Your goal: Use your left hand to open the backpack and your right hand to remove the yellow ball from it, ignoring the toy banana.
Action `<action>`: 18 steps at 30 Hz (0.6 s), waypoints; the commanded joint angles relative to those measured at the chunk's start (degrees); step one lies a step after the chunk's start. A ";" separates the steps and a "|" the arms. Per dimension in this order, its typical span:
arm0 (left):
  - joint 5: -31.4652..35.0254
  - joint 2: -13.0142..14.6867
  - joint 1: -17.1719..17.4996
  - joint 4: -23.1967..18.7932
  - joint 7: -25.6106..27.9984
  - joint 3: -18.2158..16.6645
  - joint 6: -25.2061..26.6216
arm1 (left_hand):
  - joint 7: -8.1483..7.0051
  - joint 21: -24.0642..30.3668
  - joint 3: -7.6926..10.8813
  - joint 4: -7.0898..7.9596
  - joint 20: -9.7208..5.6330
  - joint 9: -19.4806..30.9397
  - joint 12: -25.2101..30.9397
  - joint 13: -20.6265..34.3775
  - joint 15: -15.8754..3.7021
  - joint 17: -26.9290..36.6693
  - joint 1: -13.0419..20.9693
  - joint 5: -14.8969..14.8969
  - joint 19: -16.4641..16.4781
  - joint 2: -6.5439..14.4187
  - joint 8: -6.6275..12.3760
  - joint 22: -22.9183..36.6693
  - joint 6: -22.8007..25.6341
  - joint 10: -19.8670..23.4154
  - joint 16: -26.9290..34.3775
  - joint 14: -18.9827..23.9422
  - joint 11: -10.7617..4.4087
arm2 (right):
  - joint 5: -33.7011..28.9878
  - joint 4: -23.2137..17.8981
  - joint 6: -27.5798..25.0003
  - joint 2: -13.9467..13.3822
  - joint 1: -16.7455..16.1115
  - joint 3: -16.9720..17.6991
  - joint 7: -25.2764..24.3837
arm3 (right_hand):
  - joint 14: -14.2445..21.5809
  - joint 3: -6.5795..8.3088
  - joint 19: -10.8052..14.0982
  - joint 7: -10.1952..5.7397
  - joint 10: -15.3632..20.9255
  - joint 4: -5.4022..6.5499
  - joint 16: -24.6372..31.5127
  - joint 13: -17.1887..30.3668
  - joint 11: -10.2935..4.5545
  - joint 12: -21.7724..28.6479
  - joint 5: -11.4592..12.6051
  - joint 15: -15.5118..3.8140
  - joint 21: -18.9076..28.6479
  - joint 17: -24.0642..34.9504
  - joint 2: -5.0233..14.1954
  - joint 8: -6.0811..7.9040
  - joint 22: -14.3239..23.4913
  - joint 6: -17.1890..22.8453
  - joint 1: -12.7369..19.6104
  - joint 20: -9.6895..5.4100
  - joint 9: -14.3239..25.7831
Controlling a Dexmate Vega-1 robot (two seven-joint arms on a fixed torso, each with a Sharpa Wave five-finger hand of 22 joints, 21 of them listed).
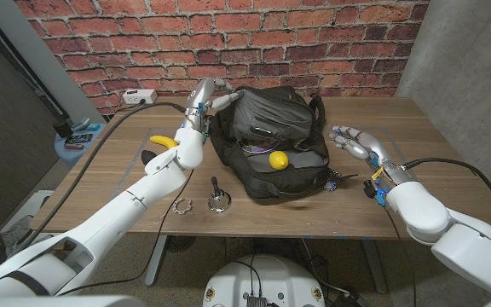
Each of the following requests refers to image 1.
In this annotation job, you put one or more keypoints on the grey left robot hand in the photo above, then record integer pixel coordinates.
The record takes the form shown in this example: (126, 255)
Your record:
(198, 96)

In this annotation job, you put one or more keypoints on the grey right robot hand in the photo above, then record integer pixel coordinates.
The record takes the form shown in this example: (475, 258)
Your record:
(365, 143)

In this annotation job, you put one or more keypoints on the black backpack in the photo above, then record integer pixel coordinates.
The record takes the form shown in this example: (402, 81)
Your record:
(271, 111)

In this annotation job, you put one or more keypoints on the yellow ball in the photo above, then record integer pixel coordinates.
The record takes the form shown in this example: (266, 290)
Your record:
(279, 160)

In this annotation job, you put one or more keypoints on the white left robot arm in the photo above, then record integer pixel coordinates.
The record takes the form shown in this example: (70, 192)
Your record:
(122, 213)

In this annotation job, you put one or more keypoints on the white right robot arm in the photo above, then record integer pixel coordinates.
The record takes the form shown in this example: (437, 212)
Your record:
(463, 247)

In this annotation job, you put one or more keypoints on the yellow toy banana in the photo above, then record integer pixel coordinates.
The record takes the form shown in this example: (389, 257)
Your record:
(162, 140)

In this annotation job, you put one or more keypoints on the white power strip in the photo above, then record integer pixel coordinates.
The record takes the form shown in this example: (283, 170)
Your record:
(139, 96)

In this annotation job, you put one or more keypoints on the red brick printed backdrop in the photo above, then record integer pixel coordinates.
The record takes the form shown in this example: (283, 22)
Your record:
(228, 42)

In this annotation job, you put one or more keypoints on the black rubber air blower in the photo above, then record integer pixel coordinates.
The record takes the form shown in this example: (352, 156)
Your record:
(147, 157)

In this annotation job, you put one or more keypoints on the purple flat disc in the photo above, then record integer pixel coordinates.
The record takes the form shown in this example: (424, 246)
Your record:
(262, 148)

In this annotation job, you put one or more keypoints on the silver call bell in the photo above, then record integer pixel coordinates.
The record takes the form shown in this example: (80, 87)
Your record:
(219, 200)

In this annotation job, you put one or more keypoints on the small blue box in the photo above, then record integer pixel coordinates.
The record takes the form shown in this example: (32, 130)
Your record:
(93, 127)

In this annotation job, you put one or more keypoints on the grey teal brush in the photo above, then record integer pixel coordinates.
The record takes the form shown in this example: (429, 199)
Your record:
(80, 123)

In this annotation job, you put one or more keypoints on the grey table leg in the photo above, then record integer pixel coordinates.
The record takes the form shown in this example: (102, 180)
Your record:
(375, 268)
(156, 260)

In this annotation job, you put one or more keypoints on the small red object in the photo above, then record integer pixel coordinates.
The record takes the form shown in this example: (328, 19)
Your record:
(74, 147)

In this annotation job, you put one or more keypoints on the blue round stool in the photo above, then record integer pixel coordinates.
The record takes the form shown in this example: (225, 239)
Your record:
(71, 155)

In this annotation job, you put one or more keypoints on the black floor fan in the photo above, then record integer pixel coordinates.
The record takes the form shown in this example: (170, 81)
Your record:
(181, 243)

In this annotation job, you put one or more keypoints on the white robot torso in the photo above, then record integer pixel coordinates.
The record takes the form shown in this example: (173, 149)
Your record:
(284, 277)

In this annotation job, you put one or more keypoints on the black power brick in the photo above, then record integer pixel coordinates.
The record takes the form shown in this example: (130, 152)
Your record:
(350, 300)

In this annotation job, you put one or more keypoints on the grey sneaker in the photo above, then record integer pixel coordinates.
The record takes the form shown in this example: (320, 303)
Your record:
(15, 230)

